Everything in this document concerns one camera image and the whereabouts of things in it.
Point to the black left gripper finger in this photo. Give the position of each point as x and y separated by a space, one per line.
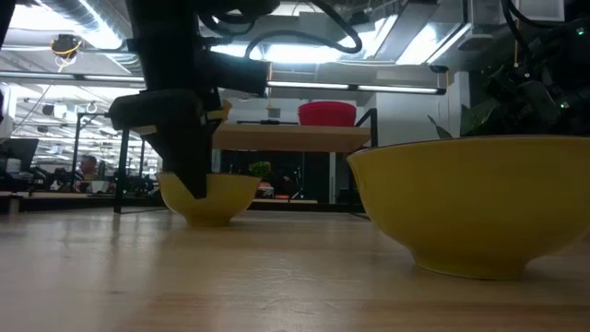
191 161

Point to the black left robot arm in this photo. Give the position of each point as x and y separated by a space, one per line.
166 27

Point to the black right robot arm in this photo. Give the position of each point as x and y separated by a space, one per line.
576 60

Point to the small background plant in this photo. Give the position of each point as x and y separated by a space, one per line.
260 169

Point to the thin black bar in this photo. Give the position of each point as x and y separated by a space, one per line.
269 122

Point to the person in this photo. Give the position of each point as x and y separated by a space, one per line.
88 167

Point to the wooden shelf board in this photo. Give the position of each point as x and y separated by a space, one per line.
299 138

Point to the long hanging linear light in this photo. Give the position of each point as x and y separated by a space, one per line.
322 86

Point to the dark background monitor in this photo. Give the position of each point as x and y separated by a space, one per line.
18 148

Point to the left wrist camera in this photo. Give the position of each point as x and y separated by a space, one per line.
239 74

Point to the black metal shelf side frame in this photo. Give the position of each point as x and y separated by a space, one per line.
118 193
375 131

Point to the grey wall vent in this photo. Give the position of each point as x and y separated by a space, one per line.
274 113

